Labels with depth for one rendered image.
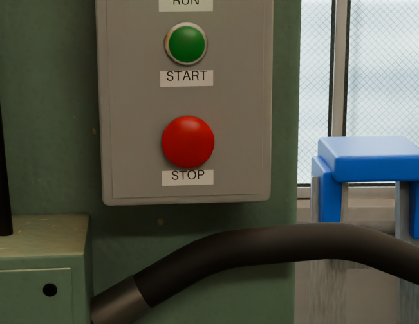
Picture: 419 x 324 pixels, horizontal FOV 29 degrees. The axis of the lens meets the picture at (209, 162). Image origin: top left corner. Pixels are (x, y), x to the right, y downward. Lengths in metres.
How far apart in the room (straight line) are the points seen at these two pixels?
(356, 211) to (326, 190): 0.75
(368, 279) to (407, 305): 0.71
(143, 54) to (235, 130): 0.07
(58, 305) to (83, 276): 0.02
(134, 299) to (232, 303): 0.09
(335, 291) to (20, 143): 0.95
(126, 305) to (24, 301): 0.07
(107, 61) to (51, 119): 0.08
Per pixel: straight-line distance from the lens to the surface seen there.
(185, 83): 0.46
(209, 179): 0.47
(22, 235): 0.50
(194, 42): 0.45
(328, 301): 1.41
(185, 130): 0.45
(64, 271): 0.47
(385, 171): 1.33
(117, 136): 0.46
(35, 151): 0.53
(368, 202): 2.12
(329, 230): 0.52
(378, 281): 2.16
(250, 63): 0.46
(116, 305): 0.51
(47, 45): 0.52
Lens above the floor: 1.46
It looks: 14 degrees down
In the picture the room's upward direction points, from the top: straight up
